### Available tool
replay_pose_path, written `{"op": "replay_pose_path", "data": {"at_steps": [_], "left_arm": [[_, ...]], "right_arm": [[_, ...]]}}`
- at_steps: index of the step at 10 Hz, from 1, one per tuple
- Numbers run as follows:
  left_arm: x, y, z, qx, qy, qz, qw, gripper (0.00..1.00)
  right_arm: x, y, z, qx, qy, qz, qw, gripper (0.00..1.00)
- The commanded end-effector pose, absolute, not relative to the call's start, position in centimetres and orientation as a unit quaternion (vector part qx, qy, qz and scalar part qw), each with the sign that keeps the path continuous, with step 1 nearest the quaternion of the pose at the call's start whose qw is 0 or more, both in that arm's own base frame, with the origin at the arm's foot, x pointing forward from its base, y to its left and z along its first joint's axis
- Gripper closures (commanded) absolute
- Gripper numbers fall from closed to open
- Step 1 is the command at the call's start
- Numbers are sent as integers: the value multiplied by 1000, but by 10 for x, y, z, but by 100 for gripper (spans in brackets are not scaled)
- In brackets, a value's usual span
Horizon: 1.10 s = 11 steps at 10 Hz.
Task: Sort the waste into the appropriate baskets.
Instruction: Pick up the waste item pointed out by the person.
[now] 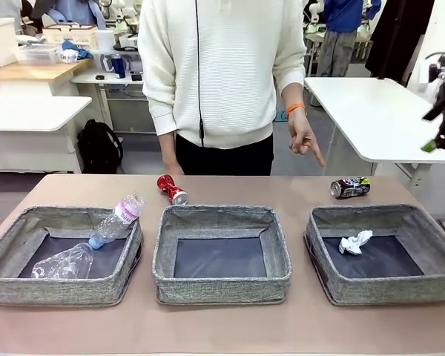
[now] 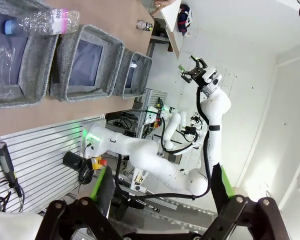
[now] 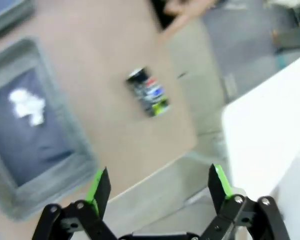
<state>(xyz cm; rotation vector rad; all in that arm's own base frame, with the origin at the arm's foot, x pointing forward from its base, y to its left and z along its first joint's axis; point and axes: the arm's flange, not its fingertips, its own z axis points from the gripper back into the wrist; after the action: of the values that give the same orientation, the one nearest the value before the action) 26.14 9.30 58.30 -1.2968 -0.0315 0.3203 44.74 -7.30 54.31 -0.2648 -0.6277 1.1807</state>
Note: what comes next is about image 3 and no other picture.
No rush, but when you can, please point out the crushed black drink can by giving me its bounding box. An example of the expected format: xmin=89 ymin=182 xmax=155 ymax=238
xmin=125 ymin=66 xmax=173 ymax=119

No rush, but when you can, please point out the white table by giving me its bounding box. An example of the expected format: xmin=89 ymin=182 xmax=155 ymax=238
xmin=221 ymin=56 xmax=300 ymax=226

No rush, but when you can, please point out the person's left hand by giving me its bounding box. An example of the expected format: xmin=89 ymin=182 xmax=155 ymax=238
xmin=164 ymin=0 xmax=218 ymax=16

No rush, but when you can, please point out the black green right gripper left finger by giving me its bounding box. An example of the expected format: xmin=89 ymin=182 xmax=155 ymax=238
xmin=31 ymin=166 xmax=118 ymax=240

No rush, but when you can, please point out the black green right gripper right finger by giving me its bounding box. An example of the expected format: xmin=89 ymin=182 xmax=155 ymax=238
xmin=199 ymin=163 xmax=291 ymax=240

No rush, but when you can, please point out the white paper ball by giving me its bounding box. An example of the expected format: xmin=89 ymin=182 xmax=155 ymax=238
xmin=8 ymin=87 xmax=46 ymax=128

